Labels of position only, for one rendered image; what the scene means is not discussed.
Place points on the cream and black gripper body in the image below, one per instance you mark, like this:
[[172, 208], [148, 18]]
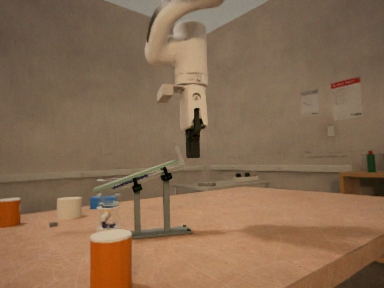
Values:
[[192, 97]]

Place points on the blue rectangular block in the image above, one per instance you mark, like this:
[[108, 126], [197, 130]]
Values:
[[93, 203]]

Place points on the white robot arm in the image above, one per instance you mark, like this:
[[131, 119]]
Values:
[[186, 51]]

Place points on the beige cylinder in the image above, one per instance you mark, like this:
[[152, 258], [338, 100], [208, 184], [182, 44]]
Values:
[[68, 208]]

